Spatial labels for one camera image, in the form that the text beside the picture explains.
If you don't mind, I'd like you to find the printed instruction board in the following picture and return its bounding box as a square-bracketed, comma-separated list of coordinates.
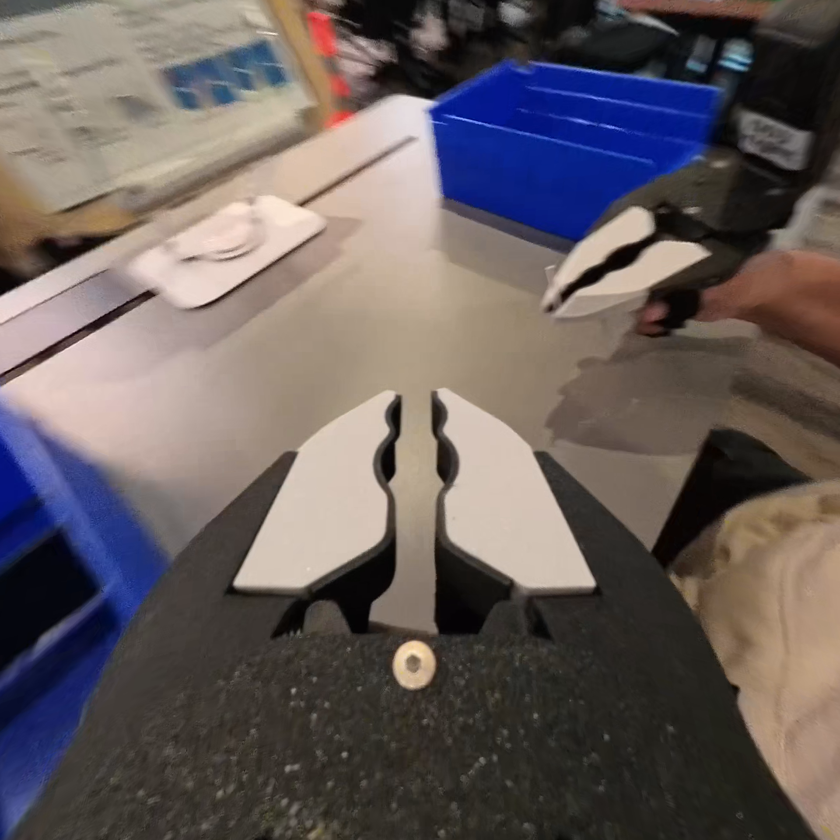
[0, 0, 329, 214]

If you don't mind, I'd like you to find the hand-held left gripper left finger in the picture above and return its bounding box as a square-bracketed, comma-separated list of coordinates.
[231, 390, 403, 634]

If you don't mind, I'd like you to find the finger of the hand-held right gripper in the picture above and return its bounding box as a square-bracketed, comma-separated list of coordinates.
[554, 205, 658, 293]
[539, 239, 714, 320]

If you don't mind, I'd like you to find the blue divided plastic bin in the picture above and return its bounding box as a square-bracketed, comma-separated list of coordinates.
[428, 59, 724, 242]

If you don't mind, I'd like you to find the person's right hand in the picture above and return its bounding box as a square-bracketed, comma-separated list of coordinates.
[633, 251, 799, 338]

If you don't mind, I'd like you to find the person's right forearm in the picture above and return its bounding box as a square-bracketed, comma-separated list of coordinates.
[787, 249, 840, 368]

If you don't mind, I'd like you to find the white board stand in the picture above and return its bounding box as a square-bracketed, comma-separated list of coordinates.
[128, 195, 329, 311]

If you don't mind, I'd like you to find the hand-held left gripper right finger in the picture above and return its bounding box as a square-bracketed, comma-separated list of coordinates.
[430, 387, 599, 635]

